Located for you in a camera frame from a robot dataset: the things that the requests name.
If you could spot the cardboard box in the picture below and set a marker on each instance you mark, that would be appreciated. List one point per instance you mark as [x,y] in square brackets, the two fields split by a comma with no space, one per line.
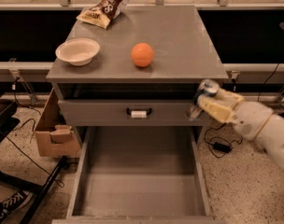
[53,136]

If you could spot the black stand frame left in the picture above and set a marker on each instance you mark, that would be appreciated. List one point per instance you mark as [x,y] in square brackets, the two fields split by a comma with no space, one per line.
[19,157]

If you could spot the grey drawer cabinet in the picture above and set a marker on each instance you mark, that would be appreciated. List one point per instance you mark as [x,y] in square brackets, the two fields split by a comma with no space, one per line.
[183,57]

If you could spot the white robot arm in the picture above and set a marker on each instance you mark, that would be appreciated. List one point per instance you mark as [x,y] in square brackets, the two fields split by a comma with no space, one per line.
[270,138]

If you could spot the open grey drawer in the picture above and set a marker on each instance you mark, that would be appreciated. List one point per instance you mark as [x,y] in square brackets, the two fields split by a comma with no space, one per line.
[139,175]

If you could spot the black power adapter with cable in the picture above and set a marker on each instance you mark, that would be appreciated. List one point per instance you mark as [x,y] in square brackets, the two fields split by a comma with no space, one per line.
[218,145]

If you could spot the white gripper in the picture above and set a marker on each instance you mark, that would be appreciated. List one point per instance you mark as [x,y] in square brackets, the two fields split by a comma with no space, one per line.
[251,120]

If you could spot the brown chip bag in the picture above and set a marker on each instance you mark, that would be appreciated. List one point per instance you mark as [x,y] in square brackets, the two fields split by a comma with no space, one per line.
[103,13]

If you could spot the orange fruit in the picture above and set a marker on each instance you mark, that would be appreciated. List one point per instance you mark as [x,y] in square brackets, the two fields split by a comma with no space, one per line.
[142,54]

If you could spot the white bowl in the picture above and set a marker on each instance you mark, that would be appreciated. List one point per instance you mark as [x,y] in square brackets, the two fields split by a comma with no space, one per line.
[77,51]

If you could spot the blue redbull can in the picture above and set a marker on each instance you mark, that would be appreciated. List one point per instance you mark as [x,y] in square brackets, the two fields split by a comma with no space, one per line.
[208,88]

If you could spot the closed grey drawer with handle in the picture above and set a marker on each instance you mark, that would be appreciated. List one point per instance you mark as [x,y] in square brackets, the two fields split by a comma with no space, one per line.
[130,113]

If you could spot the black white sneaker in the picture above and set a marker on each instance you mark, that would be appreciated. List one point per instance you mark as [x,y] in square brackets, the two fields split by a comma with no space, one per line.
[17,200]

